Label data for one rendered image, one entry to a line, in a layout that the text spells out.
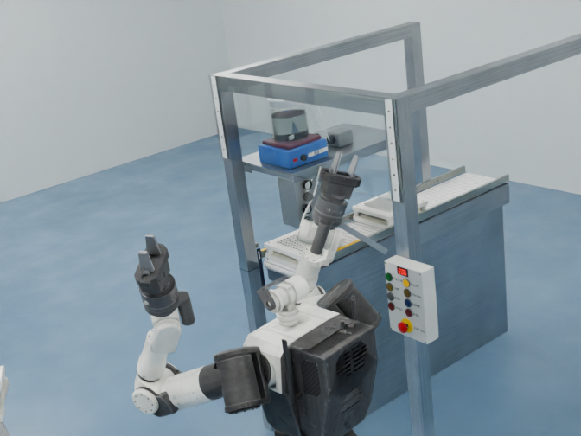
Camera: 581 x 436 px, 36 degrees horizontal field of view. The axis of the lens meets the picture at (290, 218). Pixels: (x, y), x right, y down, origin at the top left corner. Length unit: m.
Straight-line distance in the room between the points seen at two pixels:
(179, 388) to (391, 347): 1.98
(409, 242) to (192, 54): 6.40
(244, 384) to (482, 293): 2.53
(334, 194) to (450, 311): 2.00
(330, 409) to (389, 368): 1.94
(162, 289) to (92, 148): 6.58
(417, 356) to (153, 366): 1.13
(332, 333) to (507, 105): 4.77
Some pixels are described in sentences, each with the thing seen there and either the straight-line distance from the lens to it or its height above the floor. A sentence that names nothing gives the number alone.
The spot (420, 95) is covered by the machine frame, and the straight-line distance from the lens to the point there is 2.88.
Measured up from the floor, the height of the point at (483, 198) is 0.81.
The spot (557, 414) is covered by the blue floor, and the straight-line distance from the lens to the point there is 4.17.
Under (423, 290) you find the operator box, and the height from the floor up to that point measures 1.04.
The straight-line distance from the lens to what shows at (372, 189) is 2.98.
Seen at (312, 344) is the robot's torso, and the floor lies 1.23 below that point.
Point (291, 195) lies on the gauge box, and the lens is 3.46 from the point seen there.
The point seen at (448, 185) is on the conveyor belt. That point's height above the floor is 0.84.
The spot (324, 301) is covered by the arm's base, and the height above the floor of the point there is 1.22.
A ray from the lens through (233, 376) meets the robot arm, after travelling 2.19.
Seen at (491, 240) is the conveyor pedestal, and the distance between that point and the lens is 4.52.
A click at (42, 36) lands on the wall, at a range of 8.35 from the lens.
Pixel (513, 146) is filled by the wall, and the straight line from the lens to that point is 6.95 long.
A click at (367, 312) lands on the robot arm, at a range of 2.48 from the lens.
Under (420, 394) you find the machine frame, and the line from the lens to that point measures 3.22.
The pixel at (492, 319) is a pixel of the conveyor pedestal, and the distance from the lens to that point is 4.69.
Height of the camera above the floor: 2.29
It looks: 20 degrees down
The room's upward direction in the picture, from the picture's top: 7 degrees counter-clockwise
